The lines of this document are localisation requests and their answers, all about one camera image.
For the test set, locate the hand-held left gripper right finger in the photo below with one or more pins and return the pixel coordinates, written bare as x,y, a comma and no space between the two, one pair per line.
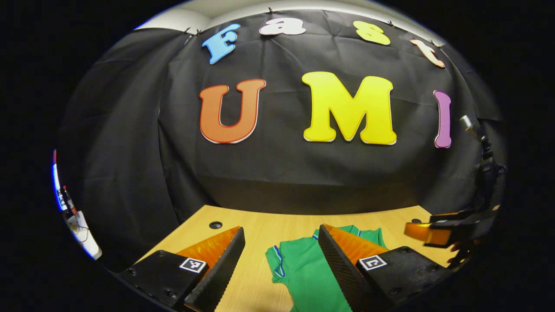
342,273

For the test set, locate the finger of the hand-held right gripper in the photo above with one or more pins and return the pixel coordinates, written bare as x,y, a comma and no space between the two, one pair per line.
433,236

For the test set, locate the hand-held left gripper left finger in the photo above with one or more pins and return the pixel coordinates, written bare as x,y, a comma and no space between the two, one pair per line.
221,277

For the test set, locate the green T-shirt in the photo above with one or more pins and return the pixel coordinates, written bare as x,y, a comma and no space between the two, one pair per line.
303,273

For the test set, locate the black backdrop cloth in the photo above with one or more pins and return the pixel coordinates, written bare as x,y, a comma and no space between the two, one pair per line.
277,173

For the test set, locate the white device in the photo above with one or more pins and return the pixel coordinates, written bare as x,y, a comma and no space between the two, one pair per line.
80,229

